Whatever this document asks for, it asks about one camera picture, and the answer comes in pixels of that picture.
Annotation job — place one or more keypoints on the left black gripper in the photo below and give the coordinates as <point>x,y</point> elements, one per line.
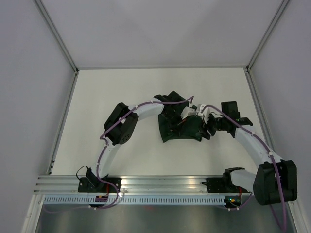
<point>172,127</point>

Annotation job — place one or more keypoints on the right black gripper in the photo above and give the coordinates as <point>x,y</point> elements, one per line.
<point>207,126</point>

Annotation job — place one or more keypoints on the dark green cloth napkin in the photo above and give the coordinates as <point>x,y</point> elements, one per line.
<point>192,129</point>

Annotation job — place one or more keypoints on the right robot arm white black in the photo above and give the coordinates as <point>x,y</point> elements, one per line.
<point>275,180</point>

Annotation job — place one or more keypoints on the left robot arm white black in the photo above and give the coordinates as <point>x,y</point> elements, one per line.
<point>118,129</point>

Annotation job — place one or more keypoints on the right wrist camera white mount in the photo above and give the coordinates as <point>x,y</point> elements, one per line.
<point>203,111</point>

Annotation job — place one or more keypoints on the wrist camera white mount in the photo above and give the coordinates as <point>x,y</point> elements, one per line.
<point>203,111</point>
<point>188,111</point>

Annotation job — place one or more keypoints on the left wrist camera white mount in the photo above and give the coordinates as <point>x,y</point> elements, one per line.
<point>188,111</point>

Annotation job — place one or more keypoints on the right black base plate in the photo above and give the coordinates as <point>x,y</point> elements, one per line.
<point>221,185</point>

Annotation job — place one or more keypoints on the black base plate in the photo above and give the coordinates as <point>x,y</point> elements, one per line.
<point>221,185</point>
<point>111,185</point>

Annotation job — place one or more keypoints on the right aluminium frame post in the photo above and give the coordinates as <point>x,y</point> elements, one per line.
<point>272,25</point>

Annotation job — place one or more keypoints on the aluminium frame post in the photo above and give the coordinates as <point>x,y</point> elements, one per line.
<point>272,25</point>
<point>55,33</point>

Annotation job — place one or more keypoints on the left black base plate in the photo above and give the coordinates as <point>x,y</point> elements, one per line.
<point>111,185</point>

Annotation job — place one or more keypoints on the aluminium front rail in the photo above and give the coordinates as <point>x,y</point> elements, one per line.
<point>131,185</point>

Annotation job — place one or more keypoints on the left aluminium frame post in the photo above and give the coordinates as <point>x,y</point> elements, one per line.
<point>55,33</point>

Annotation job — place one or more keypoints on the white slotted cable duct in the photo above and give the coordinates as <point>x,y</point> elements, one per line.
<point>137,199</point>

